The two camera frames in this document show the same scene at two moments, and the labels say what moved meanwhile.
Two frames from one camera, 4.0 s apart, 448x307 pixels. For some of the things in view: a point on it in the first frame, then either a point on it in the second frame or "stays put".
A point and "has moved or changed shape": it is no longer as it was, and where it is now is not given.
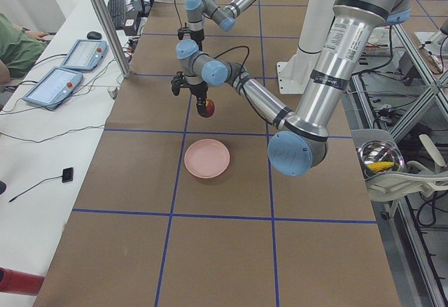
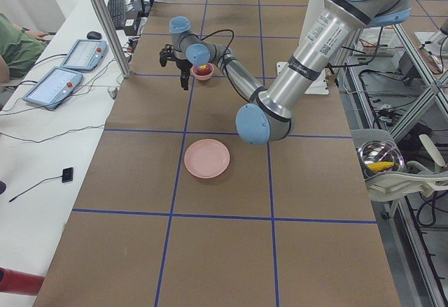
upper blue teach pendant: (85, 54) stays put
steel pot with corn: (379, 156) stays put
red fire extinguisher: (19, 282) stays put
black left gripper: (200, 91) -> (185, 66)
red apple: (210, 108) has moved or changed shape
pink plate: (206, 158) stays put
